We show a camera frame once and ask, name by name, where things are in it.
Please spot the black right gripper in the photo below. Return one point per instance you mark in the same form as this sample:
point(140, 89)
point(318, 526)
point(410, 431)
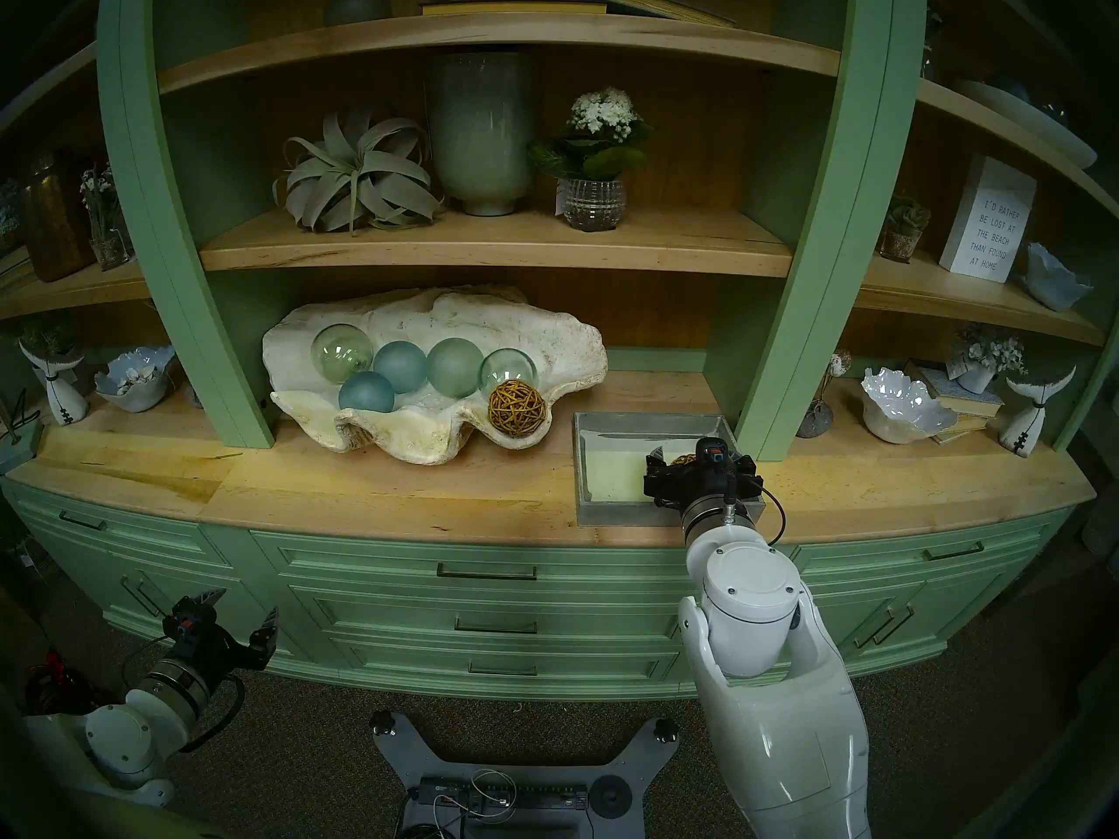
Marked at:
point(682, 488)

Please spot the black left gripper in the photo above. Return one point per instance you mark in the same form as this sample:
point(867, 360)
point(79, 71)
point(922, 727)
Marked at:
point(223, 655)

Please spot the brown wicker ball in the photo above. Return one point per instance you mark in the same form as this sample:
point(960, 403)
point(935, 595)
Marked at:
point(516, 405)
point(680, 457)

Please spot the grey square tray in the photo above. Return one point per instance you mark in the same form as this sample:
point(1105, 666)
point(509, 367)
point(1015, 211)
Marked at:
point(612, 514)

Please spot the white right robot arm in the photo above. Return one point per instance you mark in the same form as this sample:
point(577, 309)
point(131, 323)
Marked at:
point(769, 715)

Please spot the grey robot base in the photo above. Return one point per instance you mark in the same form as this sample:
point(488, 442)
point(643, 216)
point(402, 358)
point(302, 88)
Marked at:
point(420, 767)

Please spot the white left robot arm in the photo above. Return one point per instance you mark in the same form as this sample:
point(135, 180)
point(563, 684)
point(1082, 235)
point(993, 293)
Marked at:
point(122, 732)

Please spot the white ruffled bowl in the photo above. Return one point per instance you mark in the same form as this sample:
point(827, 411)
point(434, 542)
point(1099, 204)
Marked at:
point(905, 418)

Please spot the ruffled bowl with shells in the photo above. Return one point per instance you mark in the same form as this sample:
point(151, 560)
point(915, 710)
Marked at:
point(135, 391)

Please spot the giant clam shell bowl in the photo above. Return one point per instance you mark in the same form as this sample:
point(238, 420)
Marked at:
point(455, 313)

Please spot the pale blue ruffled bowl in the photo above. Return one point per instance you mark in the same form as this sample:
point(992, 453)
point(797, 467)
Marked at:
point(1058, 287)

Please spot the clear glass ball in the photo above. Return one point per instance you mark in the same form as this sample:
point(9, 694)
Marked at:
point(505, 364)
point(341, 352)

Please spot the frosted blue glass ball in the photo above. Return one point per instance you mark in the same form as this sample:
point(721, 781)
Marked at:
point(365, 393)
point(402, 364)

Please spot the tan book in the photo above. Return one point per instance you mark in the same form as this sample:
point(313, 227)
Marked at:
point(962, 429)

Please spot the frosted green glass ball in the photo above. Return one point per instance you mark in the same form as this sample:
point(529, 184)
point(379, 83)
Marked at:
point(455, 367)

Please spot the pale blue book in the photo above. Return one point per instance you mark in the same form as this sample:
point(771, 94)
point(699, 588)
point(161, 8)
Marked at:
point(970, 402)

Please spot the white whale tail figurine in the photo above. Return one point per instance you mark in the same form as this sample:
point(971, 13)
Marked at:
point(1027, 431)
point(66, 400)

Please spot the white flowers in glass pot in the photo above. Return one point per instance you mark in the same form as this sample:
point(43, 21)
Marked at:
point(594, 204)

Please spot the white flower pot with tag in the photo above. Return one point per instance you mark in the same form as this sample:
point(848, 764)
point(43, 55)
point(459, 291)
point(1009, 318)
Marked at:
point(975, 378)

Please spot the green wooden shelf cabinet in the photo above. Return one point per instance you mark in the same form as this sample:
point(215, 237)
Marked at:
point(804, 190)

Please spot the small succulent pot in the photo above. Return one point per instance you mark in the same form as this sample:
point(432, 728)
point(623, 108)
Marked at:
point(900, 245)

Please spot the black electronics box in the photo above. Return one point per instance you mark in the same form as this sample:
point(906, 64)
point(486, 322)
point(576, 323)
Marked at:
point(542, 800)

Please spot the white text sign block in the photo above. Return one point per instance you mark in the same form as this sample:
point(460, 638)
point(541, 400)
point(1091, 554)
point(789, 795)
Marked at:
point(983, 225)

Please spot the small flowers in glass vase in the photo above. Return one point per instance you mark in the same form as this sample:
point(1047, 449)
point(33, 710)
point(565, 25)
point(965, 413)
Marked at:
point(109, 250)

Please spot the pale green ceramic vase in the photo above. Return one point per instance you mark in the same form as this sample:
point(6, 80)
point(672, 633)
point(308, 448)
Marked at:
point(481, 138)

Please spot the brown glass jar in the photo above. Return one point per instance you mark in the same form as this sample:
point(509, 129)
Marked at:
point(57, 225)

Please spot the grey air plant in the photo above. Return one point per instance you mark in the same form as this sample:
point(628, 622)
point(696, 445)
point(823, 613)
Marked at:
point(358, 182)

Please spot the old leaning book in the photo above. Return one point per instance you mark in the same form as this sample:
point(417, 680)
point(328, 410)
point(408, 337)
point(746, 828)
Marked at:
point(651, 3)

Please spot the large oval platter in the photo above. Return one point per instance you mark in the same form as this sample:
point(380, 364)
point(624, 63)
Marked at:
point(1032, 125)

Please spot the thin flat book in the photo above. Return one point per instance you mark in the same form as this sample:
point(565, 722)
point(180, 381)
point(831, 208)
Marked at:
point(516, 8)

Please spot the dark grey sphere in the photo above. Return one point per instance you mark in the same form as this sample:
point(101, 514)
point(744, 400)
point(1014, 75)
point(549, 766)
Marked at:
point(357, 5)

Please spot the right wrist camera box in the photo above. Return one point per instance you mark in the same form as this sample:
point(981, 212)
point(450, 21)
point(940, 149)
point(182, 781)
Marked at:
point(712, 457)

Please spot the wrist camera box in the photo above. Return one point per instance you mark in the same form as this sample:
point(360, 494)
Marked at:
point(188, 629)
point(712, 457)

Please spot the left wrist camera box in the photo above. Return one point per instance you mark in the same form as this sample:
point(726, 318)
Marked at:
point(188, 629)

